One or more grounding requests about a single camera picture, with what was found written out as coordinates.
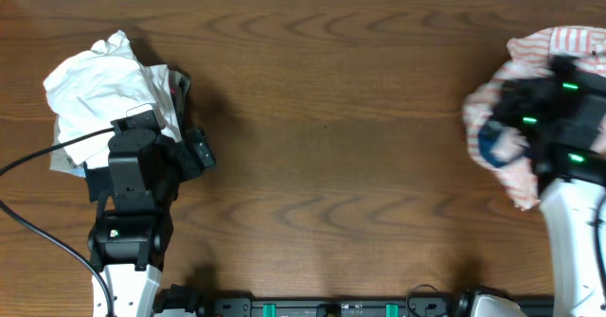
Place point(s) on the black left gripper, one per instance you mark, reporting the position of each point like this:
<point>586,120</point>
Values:
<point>191,167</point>

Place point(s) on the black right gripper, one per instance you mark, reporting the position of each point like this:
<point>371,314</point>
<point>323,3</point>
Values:
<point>509,94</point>

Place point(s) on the red white striped shirt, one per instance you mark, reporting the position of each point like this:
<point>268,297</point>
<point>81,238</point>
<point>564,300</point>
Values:
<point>525,57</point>

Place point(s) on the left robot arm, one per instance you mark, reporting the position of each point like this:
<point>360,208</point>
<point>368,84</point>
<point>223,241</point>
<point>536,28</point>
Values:
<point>133,224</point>

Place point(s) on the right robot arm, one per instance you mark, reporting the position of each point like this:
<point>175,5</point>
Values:
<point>572,202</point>

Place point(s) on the black folded garment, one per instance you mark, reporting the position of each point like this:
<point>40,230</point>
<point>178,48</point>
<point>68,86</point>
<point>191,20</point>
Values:
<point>98,181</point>

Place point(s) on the white folded garment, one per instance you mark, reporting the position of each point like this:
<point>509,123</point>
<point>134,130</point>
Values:
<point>90,90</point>

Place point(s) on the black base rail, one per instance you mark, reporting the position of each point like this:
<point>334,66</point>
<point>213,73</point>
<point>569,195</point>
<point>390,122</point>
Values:
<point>420,305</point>

